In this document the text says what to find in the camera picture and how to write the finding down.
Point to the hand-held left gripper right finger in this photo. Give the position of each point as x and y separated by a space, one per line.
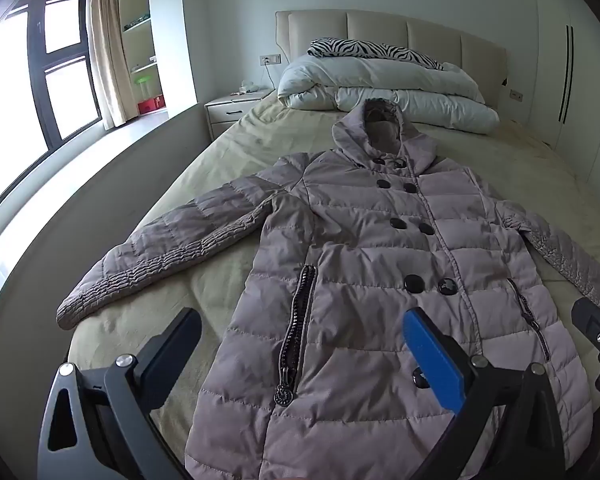
432 347

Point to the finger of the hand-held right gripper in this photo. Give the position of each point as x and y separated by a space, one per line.
592 320

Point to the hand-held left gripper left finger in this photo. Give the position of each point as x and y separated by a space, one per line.
172 347

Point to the mauve quilted hooded jacket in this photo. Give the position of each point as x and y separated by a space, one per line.
370 260

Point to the bed with beige sheet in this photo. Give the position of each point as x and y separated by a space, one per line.
260 130

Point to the white wardrobe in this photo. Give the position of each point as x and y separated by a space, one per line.
580 85

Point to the red box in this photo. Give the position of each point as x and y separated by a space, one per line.
150 106

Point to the white nightstand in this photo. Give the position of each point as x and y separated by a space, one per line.
230 110

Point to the white duvet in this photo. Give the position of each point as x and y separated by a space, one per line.
380 85

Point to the small white object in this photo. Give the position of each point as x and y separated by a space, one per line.
250 87

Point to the black framed window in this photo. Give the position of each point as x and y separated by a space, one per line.
35 85

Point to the beige curtain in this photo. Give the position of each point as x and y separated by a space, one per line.
107 50

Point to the zebra print pillow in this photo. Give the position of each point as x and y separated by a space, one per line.
360 50

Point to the beige upholstered headboard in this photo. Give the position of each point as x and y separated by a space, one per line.
380 30

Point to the wall socket with plug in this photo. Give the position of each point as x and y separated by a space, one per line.
270 59

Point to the white wall shelf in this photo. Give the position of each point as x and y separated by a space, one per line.
140 45

